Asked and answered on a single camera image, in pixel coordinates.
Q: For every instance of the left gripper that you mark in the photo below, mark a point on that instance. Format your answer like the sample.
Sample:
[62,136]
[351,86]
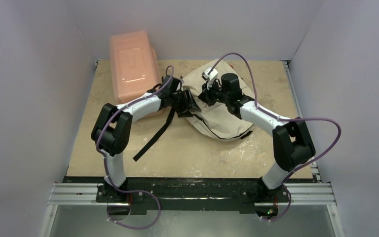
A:
[188,103]

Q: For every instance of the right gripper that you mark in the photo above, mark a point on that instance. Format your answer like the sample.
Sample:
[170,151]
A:
[209,97]

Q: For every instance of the cream canvas backpack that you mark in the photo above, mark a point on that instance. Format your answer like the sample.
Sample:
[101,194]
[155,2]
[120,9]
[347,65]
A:
[215,122]

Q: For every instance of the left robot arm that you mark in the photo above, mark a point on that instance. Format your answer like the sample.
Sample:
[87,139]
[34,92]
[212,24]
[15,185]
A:
[112,128]

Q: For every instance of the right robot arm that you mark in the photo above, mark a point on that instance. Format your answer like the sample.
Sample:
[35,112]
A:
[292,142]

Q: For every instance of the pink plastic storage box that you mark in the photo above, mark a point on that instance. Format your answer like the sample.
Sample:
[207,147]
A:
[134,66]

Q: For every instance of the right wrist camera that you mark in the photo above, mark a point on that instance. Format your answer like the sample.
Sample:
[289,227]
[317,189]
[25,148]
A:
[209,75]

